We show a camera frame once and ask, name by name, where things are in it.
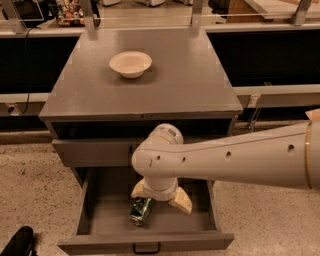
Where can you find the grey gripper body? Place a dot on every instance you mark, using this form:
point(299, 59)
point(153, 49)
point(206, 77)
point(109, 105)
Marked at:
point(161, 193)

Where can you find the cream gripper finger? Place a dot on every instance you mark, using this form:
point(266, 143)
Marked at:
point(181, 201)
point(138, 190)

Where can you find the green soda can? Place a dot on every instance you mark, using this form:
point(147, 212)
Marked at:
point(141, 210)

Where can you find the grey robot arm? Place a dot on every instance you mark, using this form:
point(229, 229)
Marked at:
point(283, 157)

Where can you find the open grey drawer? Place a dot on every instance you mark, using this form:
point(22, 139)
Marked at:
point(103, 225)

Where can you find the closed grey drawer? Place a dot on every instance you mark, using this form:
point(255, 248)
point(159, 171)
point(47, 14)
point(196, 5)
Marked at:
point(103, 152)

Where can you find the grey drawer cabinet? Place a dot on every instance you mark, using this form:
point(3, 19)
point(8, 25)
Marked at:
point(185, 86)

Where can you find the black shoe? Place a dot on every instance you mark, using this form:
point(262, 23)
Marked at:
point(21, 243)

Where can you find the white bowl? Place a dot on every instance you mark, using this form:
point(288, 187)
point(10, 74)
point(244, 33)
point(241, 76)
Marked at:
point(130, 64)

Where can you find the colourful items on shelf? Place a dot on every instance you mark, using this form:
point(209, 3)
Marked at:
point(69, 13)

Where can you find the black drawer handle lower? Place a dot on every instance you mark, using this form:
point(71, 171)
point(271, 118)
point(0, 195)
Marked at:
point(146, 248)

